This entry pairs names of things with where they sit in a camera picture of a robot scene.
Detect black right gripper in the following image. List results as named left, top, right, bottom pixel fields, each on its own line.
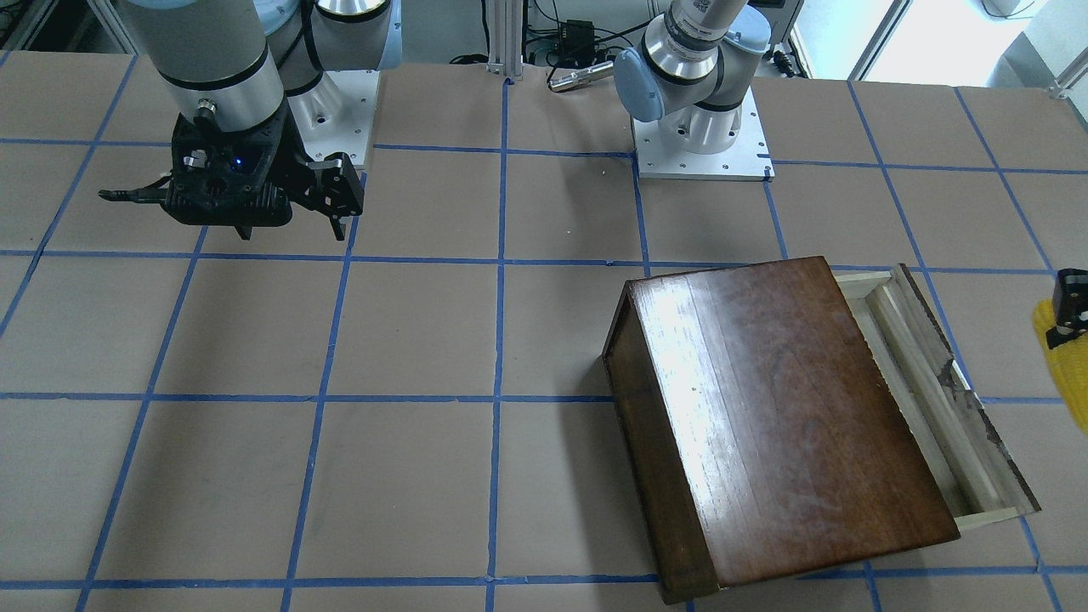
left=98, top=110, right=364, bottom=241

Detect yellow corn cob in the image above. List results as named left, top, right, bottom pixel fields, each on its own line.
left=1031, top=301, right=1087, bottom=434

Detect wooden drawer with white handle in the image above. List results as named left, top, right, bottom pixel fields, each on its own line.
left=834, top=266, right=1041, bottom=530

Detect dark wooden drawer cabinet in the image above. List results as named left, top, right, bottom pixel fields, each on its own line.
left=602, top=256, right=961, bottom=604

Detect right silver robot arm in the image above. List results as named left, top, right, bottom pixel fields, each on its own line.
left=99, top=1, right=403, bottom=241

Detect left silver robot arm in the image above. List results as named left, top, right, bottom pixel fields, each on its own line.
left=613, top=1, right=776, bottom=182

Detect silver flashlight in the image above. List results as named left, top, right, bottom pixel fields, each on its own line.
left=547, top=61, right=614, bottom=94

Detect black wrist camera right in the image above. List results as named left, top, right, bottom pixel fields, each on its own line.
left=160, top=115, right=292, bottom=240

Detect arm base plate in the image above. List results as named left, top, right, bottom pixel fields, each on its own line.
left=631, top=88, right=776, bottom=182
left=288, top=71, right=382, bottom=171

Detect aluminium frame post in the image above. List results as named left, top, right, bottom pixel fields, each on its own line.
left=484, top=0, right=526, bottom=85

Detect black cables on desk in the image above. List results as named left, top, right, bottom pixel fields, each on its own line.
left=523, top=0, right=681, bottom=73

